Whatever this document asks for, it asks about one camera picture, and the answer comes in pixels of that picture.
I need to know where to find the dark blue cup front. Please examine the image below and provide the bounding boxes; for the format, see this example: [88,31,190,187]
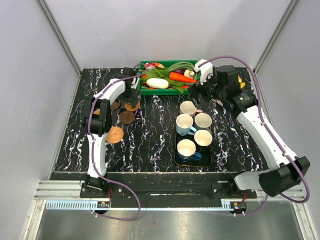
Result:
[176,139,202,162]

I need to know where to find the orange carrot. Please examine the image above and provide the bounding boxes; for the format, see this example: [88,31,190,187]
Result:
[169,72,196,84]

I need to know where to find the pink cup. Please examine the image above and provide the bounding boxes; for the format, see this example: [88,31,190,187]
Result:
[179,101,203,118]

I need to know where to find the white mushroom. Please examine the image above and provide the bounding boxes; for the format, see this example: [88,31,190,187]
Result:
[184,69,195,79]

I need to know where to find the yellow napa cabbage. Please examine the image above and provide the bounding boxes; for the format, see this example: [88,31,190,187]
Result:
[217,74,246,106]

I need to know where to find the purple onion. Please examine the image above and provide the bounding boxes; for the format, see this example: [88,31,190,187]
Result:
[174,69,185,76]

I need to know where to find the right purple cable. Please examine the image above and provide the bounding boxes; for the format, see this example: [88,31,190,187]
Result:
[199,55,311,217]

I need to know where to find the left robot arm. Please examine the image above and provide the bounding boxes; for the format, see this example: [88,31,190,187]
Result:
[82,67,141,178]

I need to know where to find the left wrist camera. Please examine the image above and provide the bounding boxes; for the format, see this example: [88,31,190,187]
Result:
[131,76,139,90]

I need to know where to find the white cup dark body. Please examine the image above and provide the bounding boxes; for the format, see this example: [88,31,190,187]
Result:
[194,129,213,152]

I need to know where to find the white radish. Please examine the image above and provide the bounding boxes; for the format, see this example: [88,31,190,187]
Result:
[146,78,169,89]

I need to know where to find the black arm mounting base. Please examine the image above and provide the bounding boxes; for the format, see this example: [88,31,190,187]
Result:
[49,171,270,208]

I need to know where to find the green long beans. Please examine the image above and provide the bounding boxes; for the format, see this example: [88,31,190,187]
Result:
[168,61,198,81]

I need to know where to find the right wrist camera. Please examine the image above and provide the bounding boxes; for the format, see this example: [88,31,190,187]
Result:
[193,59,213,85]

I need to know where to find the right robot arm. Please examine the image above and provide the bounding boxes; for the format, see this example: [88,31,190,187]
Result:
[190,62,311,198]

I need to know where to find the light blue cup left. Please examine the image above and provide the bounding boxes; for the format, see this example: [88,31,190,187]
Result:
[175,113,197,136]

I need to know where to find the grey blue cup right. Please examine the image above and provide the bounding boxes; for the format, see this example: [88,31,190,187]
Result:
[194,112,212,130]

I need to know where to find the dark walnut coaster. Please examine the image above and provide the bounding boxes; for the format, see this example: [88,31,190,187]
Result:
[119,110,135,125]
[110,98,121,111]

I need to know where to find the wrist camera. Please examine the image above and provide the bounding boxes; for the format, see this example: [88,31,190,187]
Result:
[193,59,213,85]
[131,76,139,90]

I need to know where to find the light brown wooden coaster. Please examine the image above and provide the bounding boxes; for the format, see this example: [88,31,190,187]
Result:
[93,109,100,115]
[124,101,140,112]

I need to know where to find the woven rattan coaster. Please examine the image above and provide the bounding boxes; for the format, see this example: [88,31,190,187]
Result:
[106,126,124,144]

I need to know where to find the black serving tray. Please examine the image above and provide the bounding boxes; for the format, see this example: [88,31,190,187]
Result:
[174,117,213,168]

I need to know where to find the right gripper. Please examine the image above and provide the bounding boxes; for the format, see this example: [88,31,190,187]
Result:
[187,68,226,108]

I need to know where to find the colourful snack packet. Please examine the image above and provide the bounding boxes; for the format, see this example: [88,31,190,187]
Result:
[143,62,166,70]

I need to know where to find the leafy green vegetable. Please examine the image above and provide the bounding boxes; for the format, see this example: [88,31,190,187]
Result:
[139,68,185,96]

